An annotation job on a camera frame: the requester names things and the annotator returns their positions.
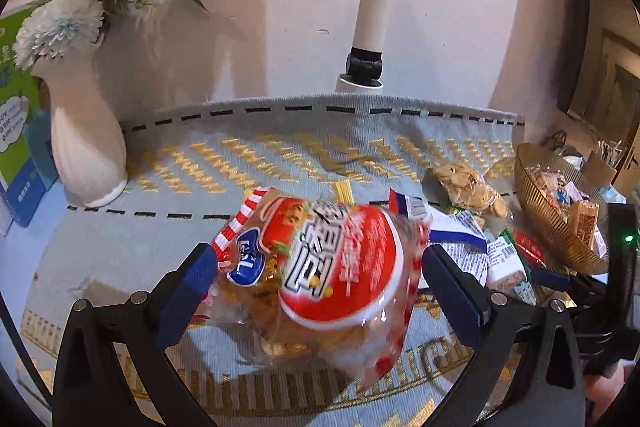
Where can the gold ribbed bowl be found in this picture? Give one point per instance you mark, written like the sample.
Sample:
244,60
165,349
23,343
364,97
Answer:
545,222

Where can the dark flat panel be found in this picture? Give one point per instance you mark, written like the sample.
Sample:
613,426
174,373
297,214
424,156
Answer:
575,32

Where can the yellow sachet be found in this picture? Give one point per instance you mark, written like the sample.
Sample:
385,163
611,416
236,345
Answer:
343,193

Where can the red and green snack packet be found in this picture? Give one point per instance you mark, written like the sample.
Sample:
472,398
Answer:
531,252

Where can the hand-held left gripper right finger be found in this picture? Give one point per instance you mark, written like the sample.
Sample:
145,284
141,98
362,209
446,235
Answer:
452,292

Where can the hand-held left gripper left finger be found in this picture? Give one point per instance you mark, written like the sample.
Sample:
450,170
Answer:
187,292

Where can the red striped noodle snack packet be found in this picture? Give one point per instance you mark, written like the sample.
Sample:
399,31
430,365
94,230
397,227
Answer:
340,267

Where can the brown cardboard box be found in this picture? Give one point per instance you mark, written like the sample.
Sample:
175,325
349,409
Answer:
600,167

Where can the clear bag of small biscuits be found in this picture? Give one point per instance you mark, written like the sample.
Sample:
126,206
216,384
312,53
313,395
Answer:
470,189

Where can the blue patterned tablecloth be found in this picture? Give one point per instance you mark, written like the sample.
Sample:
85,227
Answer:
300,142

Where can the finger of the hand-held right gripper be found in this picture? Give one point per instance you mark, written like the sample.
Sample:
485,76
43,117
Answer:
555,279

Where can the green biscuit packet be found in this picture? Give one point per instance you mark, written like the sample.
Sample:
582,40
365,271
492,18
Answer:
506,267

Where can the person's right hand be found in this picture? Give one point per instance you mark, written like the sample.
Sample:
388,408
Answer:
607,392

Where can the blue and white snack packet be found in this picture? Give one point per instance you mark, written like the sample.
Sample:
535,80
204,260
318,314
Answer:
460,247

